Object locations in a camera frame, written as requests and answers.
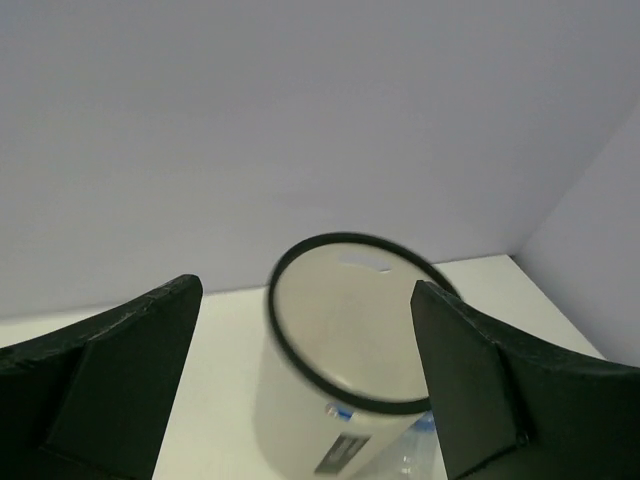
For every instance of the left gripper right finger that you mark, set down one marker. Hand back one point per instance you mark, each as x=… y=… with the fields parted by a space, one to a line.
x=509 y=405

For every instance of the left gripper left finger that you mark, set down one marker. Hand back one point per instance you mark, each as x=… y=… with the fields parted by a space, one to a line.
x=92 y=400

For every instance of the clear bottle blue label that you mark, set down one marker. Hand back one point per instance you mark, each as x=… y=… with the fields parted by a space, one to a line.
x=419 y=450

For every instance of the white bin with black rim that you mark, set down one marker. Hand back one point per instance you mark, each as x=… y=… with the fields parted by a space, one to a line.
x=340 y=377

